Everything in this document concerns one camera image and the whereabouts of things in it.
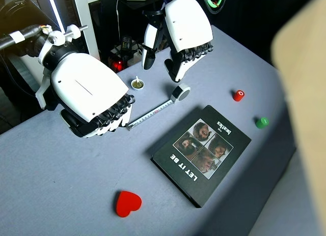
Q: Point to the black Beatles book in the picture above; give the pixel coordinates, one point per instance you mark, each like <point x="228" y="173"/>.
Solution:
<point x="175" y="167"/>

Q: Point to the small white spoon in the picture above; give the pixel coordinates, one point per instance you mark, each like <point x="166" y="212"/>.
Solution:
<point x="137" y="80"/>

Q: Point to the blurred beige panel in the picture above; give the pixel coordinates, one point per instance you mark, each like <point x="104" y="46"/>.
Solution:
<point x="305" y="67"/>

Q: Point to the red heart block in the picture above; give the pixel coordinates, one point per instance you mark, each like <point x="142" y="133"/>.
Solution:
<point x="127" y="203"/>

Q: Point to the red cylinder block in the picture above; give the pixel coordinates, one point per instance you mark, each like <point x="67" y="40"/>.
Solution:
<point x="238" y="95"/>

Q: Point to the white frame post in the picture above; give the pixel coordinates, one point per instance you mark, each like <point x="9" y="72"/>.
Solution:
<point x="84" y="6"/>

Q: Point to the small bowl with green filling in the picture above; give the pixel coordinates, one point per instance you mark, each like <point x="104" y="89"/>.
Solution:
<point x="137" y="86"/>

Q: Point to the grey table cloth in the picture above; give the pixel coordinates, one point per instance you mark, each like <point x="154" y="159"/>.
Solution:
<point x="63" y="182"/>

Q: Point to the green cylinder block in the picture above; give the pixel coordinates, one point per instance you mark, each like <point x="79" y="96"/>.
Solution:
<point x="262" y="122"/>

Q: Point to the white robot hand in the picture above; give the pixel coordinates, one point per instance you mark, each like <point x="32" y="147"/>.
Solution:
<point x="86" y="85"/>
<point x="188" y="29"/>

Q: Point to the red glowing lamp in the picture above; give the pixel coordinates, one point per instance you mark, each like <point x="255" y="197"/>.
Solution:
<point x="118" y="65"/>

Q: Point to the grey tape measure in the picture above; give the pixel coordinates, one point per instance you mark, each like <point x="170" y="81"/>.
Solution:
<point x="182" y="92"/>

